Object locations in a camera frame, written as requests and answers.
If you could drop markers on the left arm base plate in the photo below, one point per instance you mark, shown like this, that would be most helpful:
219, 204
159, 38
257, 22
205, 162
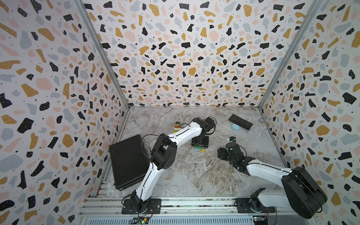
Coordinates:
151, 206

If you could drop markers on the aluminium front rail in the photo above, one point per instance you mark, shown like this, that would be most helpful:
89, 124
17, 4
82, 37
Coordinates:
186, 211

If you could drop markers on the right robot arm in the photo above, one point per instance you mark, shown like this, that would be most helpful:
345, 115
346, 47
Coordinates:
298, 190

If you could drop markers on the black flat pouch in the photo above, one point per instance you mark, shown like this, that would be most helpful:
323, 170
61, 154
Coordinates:
240, 122

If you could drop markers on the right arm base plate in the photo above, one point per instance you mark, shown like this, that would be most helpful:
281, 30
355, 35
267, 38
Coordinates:
247, 205

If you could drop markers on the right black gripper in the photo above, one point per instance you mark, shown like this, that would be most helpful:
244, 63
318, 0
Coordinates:
221, 152

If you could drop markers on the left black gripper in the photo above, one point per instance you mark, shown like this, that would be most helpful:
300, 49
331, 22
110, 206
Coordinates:
206, 145

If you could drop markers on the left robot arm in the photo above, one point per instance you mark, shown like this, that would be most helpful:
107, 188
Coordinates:
163, 156

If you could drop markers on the light blue round object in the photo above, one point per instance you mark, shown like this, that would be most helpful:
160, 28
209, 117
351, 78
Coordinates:
235, 127

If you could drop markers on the black case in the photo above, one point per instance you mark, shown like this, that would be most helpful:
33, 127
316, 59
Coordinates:
129, 163

